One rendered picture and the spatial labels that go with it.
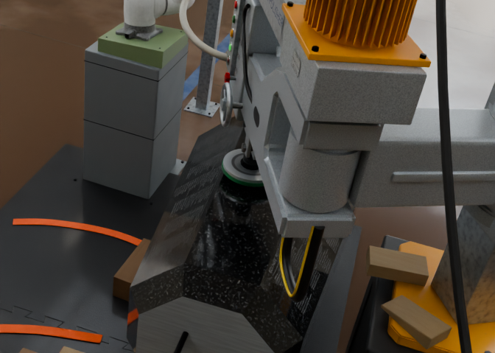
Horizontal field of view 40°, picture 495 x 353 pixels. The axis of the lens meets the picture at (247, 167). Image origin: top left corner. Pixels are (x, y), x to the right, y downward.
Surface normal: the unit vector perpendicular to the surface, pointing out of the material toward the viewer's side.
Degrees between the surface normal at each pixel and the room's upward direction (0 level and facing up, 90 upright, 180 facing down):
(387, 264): 0
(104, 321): 0
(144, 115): 90
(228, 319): 90
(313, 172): 90
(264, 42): 90
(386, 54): 0
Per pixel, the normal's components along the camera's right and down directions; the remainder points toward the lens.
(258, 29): 0.16, 0.58
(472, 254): -0.96, 0.03
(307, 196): -0.32, 0.49
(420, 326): 0.03, -0.90
